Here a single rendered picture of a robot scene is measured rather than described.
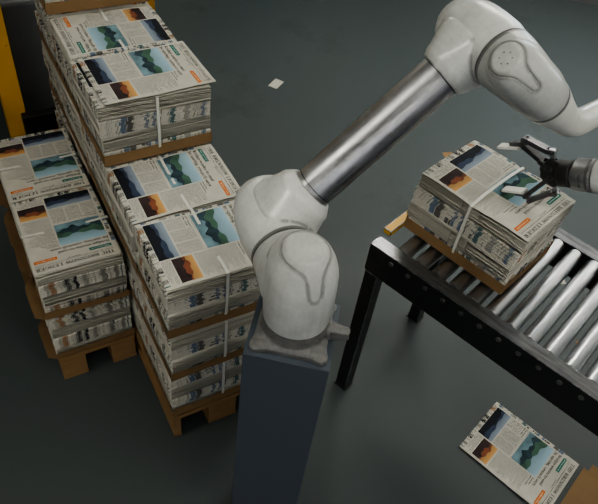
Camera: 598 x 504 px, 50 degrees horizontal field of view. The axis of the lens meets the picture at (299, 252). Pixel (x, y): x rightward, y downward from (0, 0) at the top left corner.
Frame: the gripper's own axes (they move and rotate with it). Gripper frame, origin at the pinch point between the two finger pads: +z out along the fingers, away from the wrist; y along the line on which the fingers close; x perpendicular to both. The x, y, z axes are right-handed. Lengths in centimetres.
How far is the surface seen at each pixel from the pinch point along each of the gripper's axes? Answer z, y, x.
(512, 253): -8.0, 19.3, -14.1
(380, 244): 31.0, 18.1, -24.7
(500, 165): 7.4, 4.3, 10.0
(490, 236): -1.6, 15.0, -14.0
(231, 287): 52, 13, -68
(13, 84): 216, -41, -44
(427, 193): 19.0, 4.5, -12.7
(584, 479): -14, 130, 10
